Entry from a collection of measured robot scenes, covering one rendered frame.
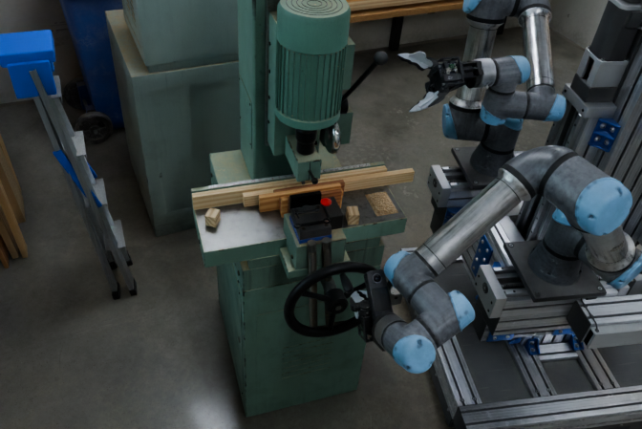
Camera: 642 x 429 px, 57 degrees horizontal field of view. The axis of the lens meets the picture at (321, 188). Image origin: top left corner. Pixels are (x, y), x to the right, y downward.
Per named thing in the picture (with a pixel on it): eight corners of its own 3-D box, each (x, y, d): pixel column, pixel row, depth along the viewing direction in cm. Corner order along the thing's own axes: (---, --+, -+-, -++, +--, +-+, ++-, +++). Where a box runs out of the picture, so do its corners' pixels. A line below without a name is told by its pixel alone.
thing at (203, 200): (193, 210, 172) (192, 197, 168) (192, 205, 173) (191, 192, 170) (385, 181, 188) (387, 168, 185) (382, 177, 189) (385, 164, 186)
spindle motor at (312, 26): (284, 136, 152) (288, 21, 132) (267, 99, 165) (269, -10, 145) (349, 127, 157) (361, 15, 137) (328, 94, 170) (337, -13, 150)
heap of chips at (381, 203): (376, 216, 175) (377, 211, 174) (364, 195, 182) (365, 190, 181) (398, 212, 177) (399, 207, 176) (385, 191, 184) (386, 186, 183)
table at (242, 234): (209, 294, 156) (207, 279, 152) (192, 218, 178) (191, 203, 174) (418, 254, 173) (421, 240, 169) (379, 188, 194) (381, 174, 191)
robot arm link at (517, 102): (520, 130, 165) (531, 96, 158) (480, 126, 166) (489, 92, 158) (514, 115, 171) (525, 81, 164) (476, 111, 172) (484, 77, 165)
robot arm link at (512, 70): (526, 91, 160) (536, 62, 155) (491, 95, 157) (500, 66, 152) (511, 76, 166) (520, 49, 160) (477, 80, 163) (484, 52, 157)
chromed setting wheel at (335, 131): (331, 162, 184) (334, 129, 176) (319, 139, 193) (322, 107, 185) (340, 161, 185) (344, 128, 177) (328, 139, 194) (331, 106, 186)
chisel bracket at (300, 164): (296, 186, 170) (298, 162, 164) (284, 158, 180) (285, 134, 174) (321, 182, 172) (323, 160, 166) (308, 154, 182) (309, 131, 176)
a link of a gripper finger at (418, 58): (408, 38, 149) (439, 56, 150) (399, 47, 155) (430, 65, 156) (404, 48, 148) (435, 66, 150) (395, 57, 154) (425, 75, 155)
